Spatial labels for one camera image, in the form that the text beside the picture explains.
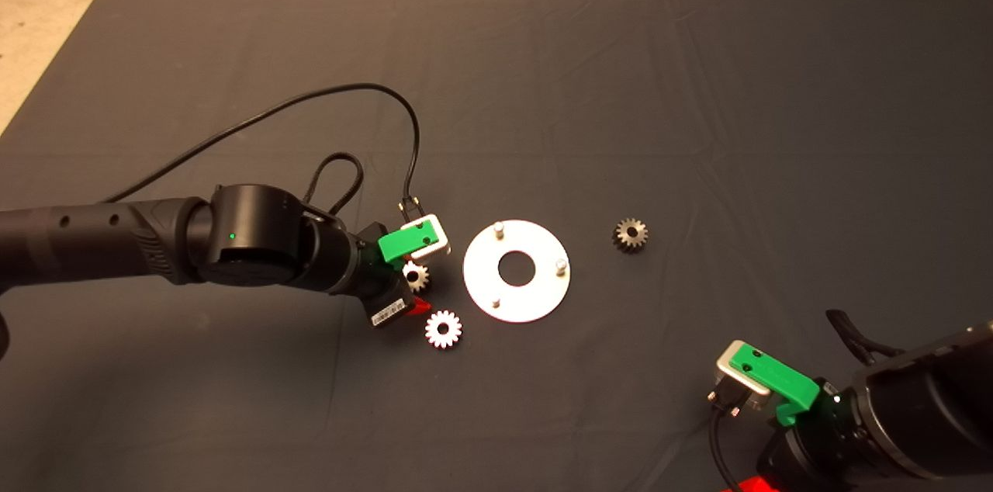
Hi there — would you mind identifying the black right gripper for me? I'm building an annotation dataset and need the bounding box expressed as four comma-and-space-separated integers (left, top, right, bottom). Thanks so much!
721, 399, 862, 492

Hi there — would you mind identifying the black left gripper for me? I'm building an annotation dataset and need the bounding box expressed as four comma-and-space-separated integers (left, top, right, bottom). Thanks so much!
349, 222, 432, 330

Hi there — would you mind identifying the round metal carrier plate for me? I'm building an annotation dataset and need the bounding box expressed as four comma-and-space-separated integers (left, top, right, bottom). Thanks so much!
463, 220, 572, 324

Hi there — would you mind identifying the steel planetary gear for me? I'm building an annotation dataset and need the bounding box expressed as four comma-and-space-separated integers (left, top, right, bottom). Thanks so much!
613, 217, 649, 253

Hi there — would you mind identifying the dark grey table cloth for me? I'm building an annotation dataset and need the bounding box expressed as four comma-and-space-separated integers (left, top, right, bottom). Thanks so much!
0, 0, 993, 492

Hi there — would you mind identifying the smooth black right camera cable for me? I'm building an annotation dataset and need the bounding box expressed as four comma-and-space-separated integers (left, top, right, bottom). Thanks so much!
708, 383, 752, 492

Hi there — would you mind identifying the smooth black camera cable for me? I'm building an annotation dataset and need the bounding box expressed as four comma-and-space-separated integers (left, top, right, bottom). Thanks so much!
101, 83, 421, 217
708, 383, 752, 492

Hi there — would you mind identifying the green left camera mount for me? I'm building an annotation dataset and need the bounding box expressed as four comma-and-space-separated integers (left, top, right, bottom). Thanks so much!
378, 224, 431, 272

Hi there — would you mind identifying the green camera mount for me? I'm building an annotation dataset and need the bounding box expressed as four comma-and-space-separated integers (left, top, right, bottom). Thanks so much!
733, 346, 822, 427
378, 224, 431, 272

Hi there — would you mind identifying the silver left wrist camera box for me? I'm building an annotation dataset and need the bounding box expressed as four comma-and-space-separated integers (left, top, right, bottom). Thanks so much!
403, 214, 451, 260

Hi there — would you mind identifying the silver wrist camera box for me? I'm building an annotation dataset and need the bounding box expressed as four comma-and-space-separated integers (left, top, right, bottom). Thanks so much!
715, 340, 773, 400
403, 214, 451, 260

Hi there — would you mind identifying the green right camera mount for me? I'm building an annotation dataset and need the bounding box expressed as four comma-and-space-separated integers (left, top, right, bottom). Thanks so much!
733, 346, 822, 427

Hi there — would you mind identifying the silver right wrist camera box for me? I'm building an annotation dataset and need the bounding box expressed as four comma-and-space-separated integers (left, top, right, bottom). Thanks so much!
715, 340, 773, 400

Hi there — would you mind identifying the black braided left wrist cable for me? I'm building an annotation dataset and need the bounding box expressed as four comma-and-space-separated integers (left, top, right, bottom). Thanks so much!
304, 152, 365, 217

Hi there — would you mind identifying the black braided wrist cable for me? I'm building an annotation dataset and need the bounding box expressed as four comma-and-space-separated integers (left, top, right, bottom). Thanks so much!
304, 152, 365, 217
826, 310, 905, 357

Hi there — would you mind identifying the black braided right wrist cable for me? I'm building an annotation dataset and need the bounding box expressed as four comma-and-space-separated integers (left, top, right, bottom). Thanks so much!
826, 310, 905, 357

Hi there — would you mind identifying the smooth black left camera cable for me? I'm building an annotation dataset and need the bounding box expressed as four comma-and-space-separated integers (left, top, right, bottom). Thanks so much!
101, 83, 421, 217

